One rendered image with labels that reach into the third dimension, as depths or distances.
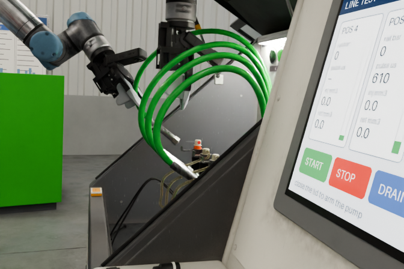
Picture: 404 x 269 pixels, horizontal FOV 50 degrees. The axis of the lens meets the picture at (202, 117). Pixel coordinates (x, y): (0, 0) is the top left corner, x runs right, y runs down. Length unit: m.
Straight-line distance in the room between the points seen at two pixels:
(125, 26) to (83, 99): 1.43
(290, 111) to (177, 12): 0.47
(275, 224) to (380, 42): 0.28
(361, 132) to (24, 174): 4.02
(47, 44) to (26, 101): 3.12
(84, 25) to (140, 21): 6.42
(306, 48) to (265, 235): 0.29
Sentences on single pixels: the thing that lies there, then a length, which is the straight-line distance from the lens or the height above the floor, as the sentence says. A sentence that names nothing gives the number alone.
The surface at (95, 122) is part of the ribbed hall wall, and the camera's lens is 7.57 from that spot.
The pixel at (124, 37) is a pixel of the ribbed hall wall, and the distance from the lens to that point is 7.64.
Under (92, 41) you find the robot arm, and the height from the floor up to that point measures 1.39.
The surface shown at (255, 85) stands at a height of 1.28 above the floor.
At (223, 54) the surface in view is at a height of 1.35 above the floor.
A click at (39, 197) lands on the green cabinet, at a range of 4.45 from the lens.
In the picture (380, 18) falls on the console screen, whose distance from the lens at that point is 0.55.
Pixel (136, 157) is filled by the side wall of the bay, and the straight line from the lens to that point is 1.40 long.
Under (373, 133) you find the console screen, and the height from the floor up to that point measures 1.24.
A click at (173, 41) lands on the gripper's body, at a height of 1.38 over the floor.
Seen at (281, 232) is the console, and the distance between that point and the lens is 0.62.
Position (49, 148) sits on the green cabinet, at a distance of 4.37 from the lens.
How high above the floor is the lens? 1.28
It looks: 4 degrees down
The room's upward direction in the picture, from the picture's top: 3 degrees clockwise
